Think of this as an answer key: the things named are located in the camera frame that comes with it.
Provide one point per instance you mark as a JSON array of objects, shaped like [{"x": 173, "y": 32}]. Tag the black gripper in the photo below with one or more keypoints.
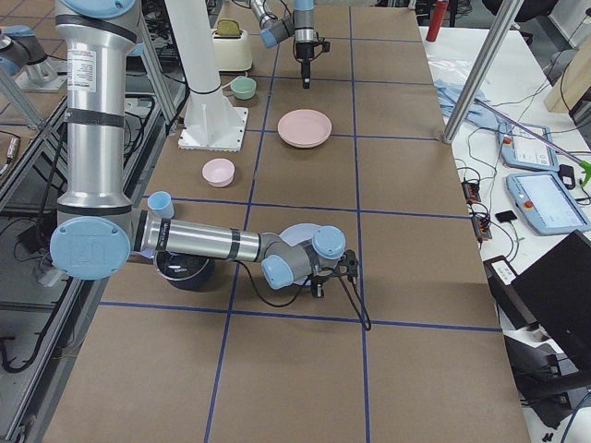
[
  {"x": 318, "y": 280},
  {"x": 303, "y": 53}
]

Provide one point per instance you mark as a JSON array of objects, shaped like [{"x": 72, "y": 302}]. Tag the blue plate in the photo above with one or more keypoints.
[{"x": 300, "y": 235}]

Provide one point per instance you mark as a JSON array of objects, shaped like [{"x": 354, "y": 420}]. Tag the pink plate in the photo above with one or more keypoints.
[{"x": 304, "y": 124}]

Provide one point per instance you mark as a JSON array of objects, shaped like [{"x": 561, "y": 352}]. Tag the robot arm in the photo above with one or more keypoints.
[
  {"x": 98, "y": 225},
  {"x": 299, "y": 24}
]

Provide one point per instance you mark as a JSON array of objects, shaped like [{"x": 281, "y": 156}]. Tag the green bowl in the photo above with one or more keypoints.
[{"x": 243, "y": 88}]

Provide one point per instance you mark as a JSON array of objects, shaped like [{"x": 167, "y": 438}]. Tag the cream toaster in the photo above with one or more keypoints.
[{"x": 231, "y": 46}]

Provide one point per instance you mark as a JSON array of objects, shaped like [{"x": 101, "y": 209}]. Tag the cream plate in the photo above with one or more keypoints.
[{"x": 304, "y": 144}]

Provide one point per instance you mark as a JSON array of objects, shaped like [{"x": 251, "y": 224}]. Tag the dark pot with glass lid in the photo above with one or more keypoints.
[{"x": 184, "y": 271}]

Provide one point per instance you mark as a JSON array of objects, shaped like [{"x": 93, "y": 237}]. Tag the pink bowl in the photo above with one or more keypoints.
[{"x": 219, "y": 172}]

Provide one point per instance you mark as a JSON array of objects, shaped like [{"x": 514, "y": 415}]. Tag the red bottle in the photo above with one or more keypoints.
[{"x": 436, "y": 21}]

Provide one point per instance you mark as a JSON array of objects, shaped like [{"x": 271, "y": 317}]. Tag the blue cup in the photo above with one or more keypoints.
[{"x": 161, "y": 204}]

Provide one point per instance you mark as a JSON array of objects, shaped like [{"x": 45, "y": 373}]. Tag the far teach pendant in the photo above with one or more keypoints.
[{"x": 520, "y": 151}]

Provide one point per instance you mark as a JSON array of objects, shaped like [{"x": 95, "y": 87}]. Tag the teach pendant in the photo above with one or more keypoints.
[
  {"x": 520, "y": 151},
  {"x": 546, "y": 203}
]

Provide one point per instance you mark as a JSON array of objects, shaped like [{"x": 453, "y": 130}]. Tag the black monitor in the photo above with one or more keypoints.
[{"x": 554, "y": 292}]

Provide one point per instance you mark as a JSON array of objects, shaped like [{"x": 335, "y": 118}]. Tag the near teach pendant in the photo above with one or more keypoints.
[{"x": 546, "y": 203}]

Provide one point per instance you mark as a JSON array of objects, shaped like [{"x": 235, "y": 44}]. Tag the purple grabber stick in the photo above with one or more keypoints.
[{"x": 586, "y": 166}]

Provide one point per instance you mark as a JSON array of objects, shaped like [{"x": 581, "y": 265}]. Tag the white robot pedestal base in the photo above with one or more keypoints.
[{"x": 211, "y": 122}]

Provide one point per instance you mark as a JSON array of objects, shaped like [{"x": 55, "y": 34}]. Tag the aluminium frame post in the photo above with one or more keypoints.
[{"x": 487, "y": 53}]

